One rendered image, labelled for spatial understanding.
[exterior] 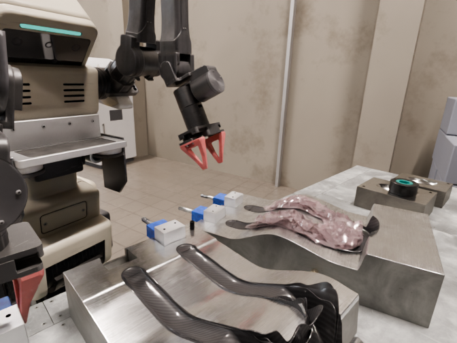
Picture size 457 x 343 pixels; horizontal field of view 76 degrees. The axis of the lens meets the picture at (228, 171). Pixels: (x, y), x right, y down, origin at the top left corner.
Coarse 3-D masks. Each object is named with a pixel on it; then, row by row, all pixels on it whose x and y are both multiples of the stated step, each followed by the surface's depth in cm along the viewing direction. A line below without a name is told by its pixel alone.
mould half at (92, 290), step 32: (160, 256) 53; (224, 256) 54; (96, 288) 45; (128, 288) 45; (192, 288) 46; (96, 320) 39; (128, 320) 40; (224, 320) 37; (256, 320) 35; (288, 320) 34; (352, 320) 38
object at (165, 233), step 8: (152, 224) 61; (160, 224) 61; (168, 224) 59; (176, 224) 59; (152, 232) 59; (160, 232) 56; (168, 232) 56; (176, 232) 57; (184, 232) 59; (160, 240) 57; (168, 240) 56; (176, 240) 58
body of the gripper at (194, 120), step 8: (200, 104) 72; (184, 112) 70; (192, 112) 70; (200, 112) 70; (184, 120) 71; (192, 120) 70; (200, 120) 70; (208, 120) 73; (192, 128) 67; (200, 128) 68; (184, 136) 70
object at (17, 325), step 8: (0, 304) 33; (8, 304) 33; (16, 304) 31; (0, 312) 30; (8, 312) 30; (16, 312) 30; (0, 320) 29; (8, 320) 30; (16, 320) 30; (0, 328) 29; (8, 328) 29; (16, 328) 29; (24, 328) 29; (0, 336) 28; (8, 336) 28; (16, 336) 29; (24, 336) 30
